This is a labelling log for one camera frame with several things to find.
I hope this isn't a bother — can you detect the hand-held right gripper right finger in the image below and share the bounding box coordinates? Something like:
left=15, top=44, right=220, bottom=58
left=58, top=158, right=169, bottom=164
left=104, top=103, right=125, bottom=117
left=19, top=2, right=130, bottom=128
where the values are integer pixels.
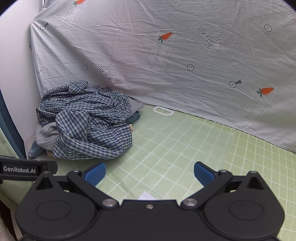
left=180, top=161, right=267, bottom=210

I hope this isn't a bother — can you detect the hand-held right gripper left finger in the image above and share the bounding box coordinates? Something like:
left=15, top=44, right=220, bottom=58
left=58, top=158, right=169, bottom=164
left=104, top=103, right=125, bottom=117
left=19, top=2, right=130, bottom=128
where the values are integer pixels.
left=34, top=162, right=120, bottom=210

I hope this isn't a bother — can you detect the blue plaid shirt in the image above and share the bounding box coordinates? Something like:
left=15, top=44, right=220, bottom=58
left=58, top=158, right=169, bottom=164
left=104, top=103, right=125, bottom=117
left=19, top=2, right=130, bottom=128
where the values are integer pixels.
left=36, top=80, right=134, bottom=160

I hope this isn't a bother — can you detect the blue denim garment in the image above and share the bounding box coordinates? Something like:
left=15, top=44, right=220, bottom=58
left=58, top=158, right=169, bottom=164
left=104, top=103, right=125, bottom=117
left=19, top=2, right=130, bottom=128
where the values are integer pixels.
left=27, top=141, right=45, bottom=159

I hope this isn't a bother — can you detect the green quilted blanket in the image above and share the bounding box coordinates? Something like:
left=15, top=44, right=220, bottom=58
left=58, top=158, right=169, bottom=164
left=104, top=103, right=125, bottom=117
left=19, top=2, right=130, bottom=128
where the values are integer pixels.
left=0, top=127, right=36, bottom=205

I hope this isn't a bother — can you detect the green grid mat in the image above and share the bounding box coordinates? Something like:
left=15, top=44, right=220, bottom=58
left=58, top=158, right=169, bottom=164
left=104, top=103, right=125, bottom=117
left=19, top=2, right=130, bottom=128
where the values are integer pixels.
left=35, top=105, right=296, bottom=241

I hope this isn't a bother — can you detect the dark teal curtain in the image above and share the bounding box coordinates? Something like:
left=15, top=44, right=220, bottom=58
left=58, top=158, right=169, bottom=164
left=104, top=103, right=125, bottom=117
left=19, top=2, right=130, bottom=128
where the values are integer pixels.
left=0, top=89, right=27, bottom=160

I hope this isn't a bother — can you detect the grey sweatshirt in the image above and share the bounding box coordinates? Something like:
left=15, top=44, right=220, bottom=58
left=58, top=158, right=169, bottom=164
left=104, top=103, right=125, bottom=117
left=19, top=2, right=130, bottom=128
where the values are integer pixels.
left=35, top=122, right=61, bottom=151

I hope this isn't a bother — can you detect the white paper piece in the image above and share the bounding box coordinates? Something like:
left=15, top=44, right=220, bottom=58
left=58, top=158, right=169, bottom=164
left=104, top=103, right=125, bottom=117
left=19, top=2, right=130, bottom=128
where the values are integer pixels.
left=138, top=191, right=156, bottom=200

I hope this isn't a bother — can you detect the dark teal folded garment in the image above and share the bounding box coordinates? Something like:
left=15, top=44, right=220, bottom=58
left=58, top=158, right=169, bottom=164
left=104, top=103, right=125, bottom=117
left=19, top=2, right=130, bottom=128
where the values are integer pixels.
left=128, top=111, right=141, bottom=124

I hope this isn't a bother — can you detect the grey-blue folded garment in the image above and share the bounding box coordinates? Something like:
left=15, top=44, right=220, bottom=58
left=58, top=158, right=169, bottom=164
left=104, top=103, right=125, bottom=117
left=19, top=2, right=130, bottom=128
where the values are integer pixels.
left=129, top=99, right=144, bottom=117

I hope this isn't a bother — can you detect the grey carrot print sheet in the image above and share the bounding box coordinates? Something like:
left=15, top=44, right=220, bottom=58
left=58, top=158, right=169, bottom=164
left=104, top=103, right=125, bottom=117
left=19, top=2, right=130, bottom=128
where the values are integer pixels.
left=29, top=0, right=296, bottom=154

